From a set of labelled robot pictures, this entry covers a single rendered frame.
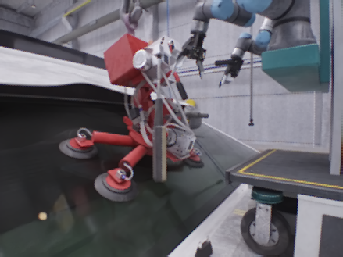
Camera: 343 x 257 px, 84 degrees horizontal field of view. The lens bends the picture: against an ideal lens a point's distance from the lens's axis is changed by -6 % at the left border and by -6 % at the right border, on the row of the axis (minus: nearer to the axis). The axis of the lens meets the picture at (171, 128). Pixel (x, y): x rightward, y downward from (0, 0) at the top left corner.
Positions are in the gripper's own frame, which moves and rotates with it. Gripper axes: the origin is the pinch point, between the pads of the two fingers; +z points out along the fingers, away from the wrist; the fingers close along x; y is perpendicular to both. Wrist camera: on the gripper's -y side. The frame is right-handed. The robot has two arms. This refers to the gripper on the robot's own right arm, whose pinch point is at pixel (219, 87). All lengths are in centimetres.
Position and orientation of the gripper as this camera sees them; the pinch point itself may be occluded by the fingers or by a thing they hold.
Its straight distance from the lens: 133.1
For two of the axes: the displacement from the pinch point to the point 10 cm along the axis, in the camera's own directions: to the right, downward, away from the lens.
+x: 1.3, -1.0, 9.9
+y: 9.1, 4.2, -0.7
